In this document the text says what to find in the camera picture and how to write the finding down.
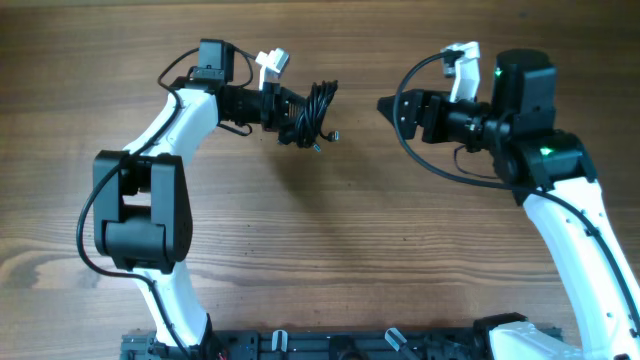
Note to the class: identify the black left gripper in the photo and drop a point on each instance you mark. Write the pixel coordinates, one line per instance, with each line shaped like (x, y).
(282, 96)

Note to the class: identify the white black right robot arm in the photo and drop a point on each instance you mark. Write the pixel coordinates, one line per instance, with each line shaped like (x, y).
(552, 177)

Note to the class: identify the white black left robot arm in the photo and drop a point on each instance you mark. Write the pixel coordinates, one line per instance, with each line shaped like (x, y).
(140, 203)

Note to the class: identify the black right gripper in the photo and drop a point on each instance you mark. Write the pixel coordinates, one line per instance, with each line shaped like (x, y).
(437, 102)

